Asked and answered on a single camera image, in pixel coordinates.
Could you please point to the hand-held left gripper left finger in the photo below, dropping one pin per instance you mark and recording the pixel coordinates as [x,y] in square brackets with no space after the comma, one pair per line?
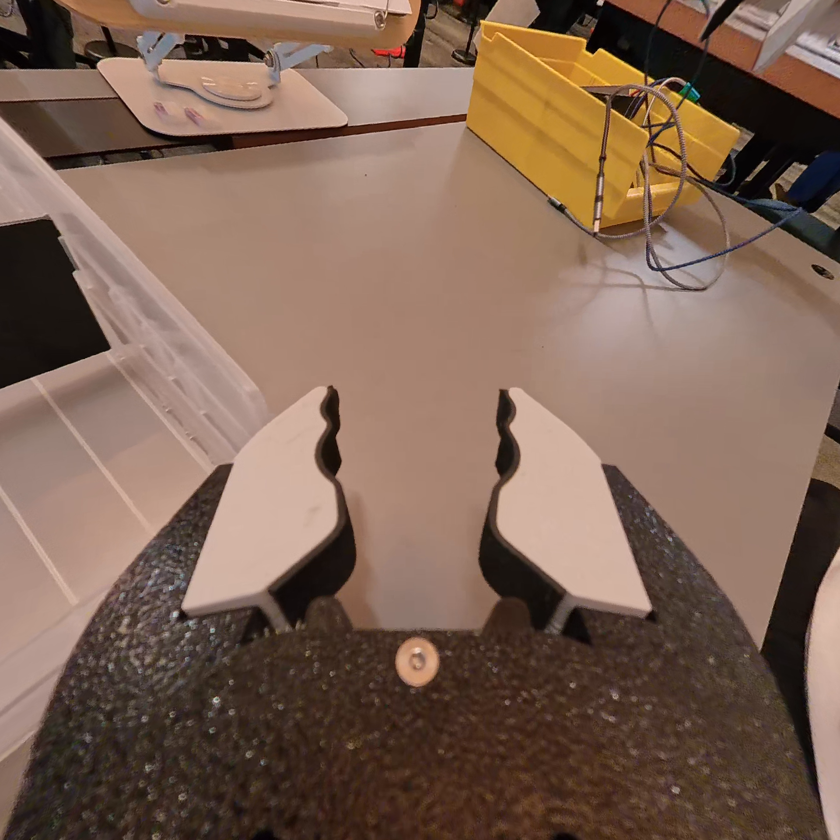
[269,525]

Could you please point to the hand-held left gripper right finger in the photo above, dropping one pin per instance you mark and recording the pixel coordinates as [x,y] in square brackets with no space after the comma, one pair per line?
[564,525]

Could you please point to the clear plastic bin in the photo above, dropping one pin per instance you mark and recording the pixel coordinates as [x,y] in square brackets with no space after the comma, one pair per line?
[164,367]

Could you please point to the yellow plastic bin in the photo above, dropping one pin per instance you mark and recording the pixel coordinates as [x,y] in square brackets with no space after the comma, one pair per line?
[525,118]

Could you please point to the black office chair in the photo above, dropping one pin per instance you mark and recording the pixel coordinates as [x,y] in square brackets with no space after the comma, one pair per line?
[820,226]

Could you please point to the blue plastic tool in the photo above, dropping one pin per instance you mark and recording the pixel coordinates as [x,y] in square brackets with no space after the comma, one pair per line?
[157,52]

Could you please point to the grey desk with wood edge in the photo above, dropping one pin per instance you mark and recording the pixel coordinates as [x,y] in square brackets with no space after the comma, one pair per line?
[754,59]

